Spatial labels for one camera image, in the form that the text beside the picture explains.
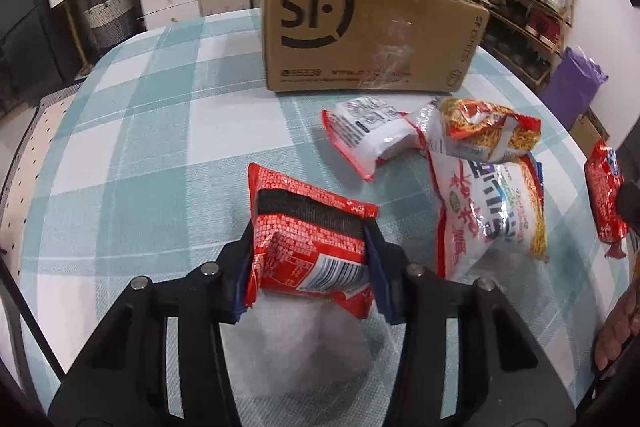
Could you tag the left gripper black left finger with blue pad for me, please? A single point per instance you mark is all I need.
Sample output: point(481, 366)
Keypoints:
point(157, 358)

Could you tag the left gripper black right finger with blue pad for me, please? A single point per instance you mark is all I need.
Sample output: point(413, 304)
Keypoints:
point(468, 358)

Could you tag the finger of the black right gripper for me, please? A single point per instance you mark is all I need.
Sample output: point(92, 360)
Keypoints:
point(628, 205)

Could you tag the red chips snack bag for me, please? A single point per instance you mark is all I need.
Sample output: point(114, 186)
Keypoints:
point(604, 180)

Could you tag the orange noodle picture snack bag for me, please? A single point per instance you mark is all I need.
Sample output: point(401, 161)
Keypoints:
point(475, 130)

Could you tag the red noodle packet black band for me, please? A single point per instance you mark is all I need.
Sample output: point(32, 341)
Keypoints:
point(307, 242)

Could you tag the person's right hand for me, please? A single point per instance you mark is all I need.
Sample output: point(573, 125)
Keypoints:
point(621, 324)

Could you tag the small cardboard box on floor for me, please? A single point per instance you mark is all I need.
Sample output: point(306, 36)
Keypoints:
point(587, 131)

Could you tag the purple bag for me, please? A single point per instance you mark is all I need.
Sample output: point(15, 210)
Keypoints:
point(572, 86)

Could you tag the white red noodle bag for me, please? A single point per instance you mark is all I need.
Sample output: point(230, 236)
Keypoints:
point(487, 211)

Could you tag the teal white plaid tablecloth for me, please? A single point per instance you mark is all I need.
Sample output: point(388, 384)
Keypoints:
point(147, 175)

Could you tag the wooden shoe rack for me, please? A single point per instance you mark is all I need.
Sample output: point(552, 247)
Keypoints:
point(528, 36)

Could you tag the dotted beige floor mat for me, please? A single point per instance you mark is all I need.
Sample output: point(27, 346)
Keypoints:
point(26, 136)

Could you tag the white red snack packet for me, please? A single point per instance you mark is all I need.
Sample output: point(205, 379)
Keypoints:
point(367, 132)

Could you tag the brown SF cardboard box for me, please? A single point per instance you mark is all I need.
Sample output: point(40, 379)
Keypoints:
point(387, 45)

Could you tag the woven laundry basket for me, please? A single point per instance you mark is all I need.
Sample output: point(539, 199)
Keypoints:
point(110, 22)

